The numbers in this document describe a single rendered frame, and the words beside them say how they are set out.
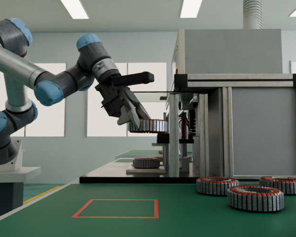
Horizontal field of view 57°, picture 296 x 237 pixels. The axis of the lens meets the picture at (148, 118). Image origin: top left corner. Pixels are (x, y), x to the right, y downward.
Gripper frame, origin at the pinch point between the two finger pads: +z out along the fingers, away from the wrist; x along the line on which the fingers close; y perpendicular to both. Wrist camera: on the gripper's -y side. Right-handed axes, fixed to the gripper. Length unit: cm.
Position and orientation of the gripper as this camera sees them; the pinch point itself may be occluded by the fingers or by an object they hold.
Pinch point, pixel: (148, 128)
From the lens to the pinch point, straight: 77.4
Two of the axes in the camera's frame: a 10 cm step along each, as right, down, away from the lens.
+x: -3.4, -0.8, -9.4
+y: -7.9, 5.7, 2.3
